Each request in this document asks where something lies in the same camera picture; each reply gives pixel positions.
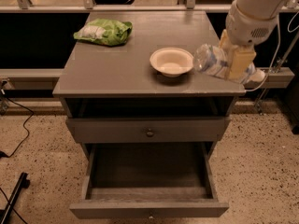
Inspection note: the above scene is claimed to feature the metal railing frame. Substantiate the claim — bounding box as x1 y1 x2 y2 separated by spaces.
0 0 299 91

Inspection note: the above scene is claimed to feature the white paper bowl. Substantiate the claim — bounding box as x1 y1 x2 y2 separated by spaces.
149 48 193 77

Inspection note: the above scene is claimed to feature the black stand leg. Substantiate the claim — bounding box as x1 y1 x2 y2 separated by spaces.
0 173 30 224

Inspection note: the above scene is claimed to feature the open lower grey drawer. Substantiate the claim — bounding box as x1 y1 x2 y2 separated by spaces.
70 143 229 219

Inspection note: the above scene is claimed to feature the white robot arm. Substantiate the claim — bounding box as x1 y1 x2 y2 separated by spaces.
220 0 288 80

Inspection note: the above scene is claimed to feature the round upper drawer knob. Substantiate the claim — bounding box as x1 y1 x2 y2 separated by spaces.
146 129 154 137

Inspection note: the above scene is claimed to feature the black floor cable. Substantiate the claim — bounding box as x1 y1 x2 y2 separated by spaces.
0 89 36 159

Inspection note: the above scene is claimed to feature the blue label plastic bottle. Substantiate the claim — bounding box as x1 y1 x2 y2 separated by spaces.
193 44 265 84

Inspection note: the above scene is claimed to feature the closed upper grey drawer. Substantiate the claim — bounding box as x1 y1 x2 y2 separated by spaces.
66 117 230 144

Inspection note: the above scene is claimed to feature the green chip bag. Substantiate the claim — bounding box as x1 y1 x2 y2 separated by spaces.
73 19 133 47

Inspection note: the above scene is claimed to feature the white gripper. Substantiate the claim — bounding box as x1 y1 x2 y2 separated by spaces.
219 1 278 80

